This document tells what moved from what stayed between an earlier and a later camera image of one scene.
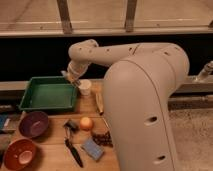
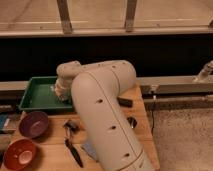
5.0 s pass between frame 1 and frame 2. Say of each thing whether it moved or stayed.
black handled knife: stayed
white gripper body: moved
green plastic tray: stayed
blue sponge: stayed
